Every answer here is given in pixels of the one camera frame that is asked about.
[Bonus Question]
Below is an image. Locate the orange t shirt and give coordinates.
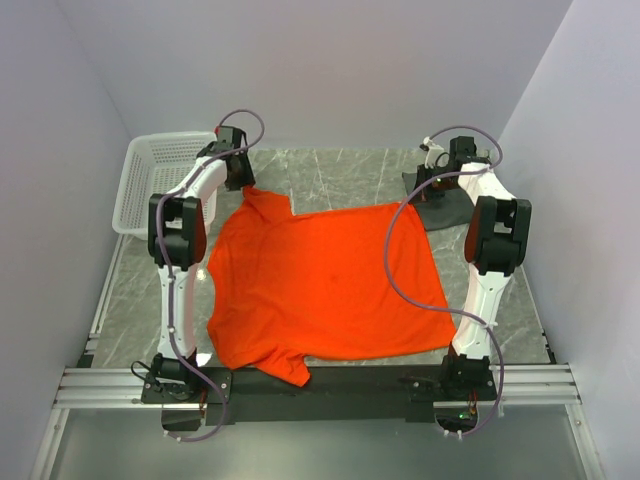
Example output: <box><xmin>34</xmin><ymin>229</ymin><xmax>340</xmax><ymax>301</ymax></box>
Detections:
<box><xmin>207</xmin><ymin>188</ymin><xmax>455</xmax><ymax>386</ymax></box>

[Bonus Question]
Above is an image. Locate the folded dark grey t shirt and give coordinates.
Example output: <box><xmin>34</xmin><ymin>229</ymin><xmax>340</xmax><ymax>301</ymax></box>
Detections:
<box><xmin>399</xmin><ymin>171</ymin><xmax>483</xmax><ymax>232</ymax></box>

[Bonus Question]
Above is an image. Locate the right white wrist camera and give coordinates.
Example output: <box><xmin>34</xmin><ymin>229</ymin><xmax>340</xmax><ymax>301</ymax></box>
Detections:
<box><xmin>420</xmin><ymin>137</ymin><xmax>447</xmax><ymax>168</ymax></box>

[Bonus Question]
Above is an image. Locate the white perforated plastic basket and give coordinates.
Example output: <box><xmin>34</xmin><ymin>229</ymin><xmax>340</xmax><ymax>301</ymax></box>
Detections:
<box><xmin>112</xmin><ymin>131</ymin><xmax>216</xmax><ymax>240</ymax></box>

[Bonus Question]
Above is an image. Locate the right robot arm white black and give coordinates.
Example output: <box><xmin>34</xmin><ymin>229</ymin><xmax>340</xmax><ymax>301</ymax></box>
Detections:
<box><xmin>411</xmin><ymin>136</ymin><xmax>532</xmax><ymax>400</ymax></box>

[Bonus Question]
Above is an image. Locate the aluminium rail frame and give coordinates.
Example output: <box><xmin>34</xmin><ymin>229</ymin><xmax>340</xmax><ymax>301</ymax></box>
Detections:
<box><xmin>33</xmin><ymin>236</ymin><xmax>602</xmax><ymax>479</ymax></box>

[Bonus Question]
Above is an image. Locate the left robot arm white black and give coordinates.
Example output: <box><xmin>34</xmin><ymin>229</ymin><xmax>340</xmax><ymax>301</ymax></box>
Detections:
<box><xmin>112</xmin><ymin>125</ymin><xmax>255</xmax><ymax>404</ymax></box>

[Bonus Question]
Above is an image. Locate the black base crossbar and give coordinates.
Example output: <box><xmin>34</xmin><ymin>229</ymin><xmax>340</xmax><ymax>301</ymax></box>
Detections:
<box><xmin>141</xmin><ymin>365</ymin><xmax>497</xmax><ymax>426</ymax></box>

